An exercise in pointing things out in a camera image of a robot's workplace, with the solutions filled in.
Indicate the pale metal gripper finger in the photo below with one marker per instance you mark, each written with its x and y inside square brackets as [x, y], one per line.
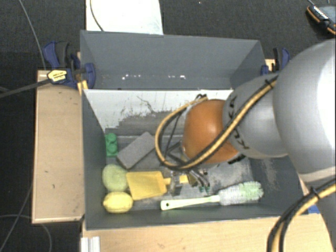
[174, 174]
[178, 189]

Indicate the yellow plastic scoop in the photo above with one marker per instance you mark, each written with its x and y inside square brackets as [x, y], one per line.
[145, 185]

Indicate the grey flat block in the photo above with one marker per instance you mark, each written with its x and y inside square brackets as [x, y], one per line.
[137, 149]

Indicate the white and green bottle brush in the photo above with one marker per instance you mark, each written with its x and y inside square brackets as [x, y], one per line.
[236, 194]

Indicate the pale green round sponge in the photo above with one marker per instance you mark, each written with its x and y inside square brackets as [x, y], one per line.
[114, 178]

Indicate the yellow lemon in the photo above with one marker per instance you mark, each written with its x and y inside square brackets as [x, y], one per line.
[117, 202]

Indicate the green toy brick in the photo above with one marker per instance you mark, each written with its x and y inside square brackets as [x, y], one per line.
[111, 144]

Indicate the grey metal bin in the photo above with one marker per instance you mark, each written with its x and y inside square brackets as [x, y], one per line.
[157, 62]

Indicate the pale wood board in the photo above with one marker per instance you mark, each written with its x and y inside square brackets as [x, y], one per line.
[57, 146]

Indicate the black cylinder on white bracket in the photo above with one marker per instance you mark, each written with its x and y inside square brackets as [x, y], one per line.
[235, 159]

